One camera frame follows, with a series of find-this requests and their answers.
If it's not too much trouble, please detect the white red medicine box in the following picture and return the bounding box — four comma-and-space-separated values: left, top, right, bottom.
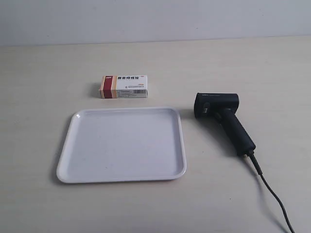
99, 75, 148, 99

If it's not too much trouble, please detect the black handheld barcode scanner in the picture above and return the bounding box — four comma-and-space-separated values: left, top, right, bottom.
194, 93, 256, 155

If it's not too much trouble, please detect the white rectangular plastic tray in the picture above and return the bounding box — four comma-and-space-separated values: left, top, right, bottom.
56, 107, 187, 183

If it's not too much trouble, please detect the black scanner cable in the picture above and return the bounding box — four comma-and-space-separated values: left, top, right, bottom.
244, 150, 296, 233

